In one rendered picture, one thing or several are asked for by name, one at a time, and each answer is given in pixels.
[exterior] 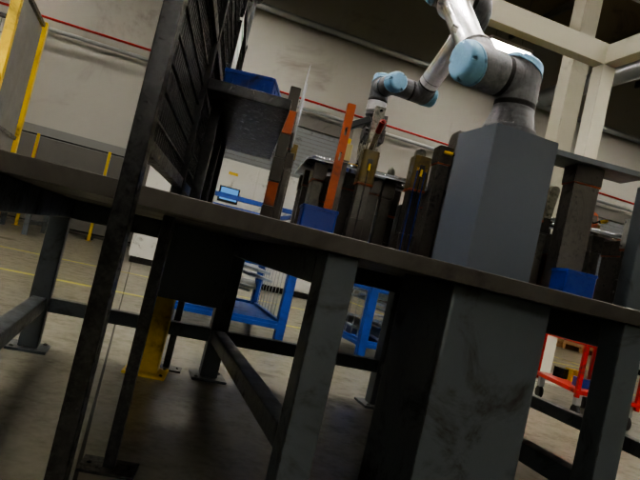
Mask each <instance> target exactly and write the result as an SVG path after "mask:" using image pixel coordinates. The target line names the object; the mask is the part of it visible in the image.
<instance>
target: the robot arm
mask: <svg viewBox="0 0 640 480"><path fill-rule="evenodd" d="M426 2H427V4H429V5H430V6H434V7H436V9H437V12H438V14H439V15H440V17H441V18H443V19H444V20H446V21H447V24H448V27H449V30H450V37H449V38H448V40H447V41H446V43H445V44H444V46H443V47H442V48H441V49H440V51H439V52H438V53H437V55H436V56H435V58H434V59H433V60H432V62H431V63H430V65H429V67H428V68H427V70H426V71H425V72H424V74H423V75H422V77H421V78H420V80H419V81H418V82H416V81H413V80H410V79H409V78H407V76H406V75H405V74H404V73H403V72H401V71H395V72H391V73H389V74H387V73H384V72H377V73H375V74H374V76H373V80H372V82H371V88H370V96H369V100H368V104H367V107H366V114H365V115H366V117H363V118H360V119H357V120H354V121H352V125H351V129H350V130H354V129H357V128H360V127H362V131H361V135H360V142H359V146H358V151H357V159H356V162H357V163H359V158H360V153H361V149H362V147H363V145H366V142H367V138H368V134H369V131H370V124H371V120H372V116H373V113H374V110H375V107H376V106H380V107H383V108H386V107H387V104H388V99H389V96H391V95H394V96H397V97H400V98H402V99H405V100H408V101H411V102H413V103H416V104H418V105H420V106H424V107H428V108H430V107H432V106H433V105H434V104H435V103H436V100H437V99H438V90H437V89H438V88H439V87H440V85H441V84H442V82H443V81H444V80H445V78H446V77H447V76H448V74H450V76H451V78H452V79H453V80H454V81H456V82H458V83H459V84H461V85H463V86H466V87H470V88H473V89H476V90H480V91H482V92H484V93H487V94H489V95H492V96H494V97H495V98H494V103H493V107H492V110H491V112H490V114H489V116H488V118H487V119H486V121H485V123H484V124H483V126H482V127H485V126H488V125H491V124H495V123H500V124H503V125H506V126H509V127H512V128H515V129H518V130H522V131H525V132H528V133H531V134H534V135H536V131H535V121H534V113H535V108H536V104H537V99H538V95H539V91H540V87H541V84H542V81H543V71H544V67H543V64H542V62H541V61H540V60H539V59H538V58H536V57H535V56H533V55H531V54H528V53H522V52H521V51H513V52H510V53H508V54H505V53H504V52H501V51H499V50H497V49H496V47H495V46H494V44H493V41H492V40H491V39H490V38H489V37H488V36H487V35H485V34H484V33H483V31H484V30H485V29H486V27H487V25H488V23H489V21H490V17H491V13H492V0H426Z"/></svg>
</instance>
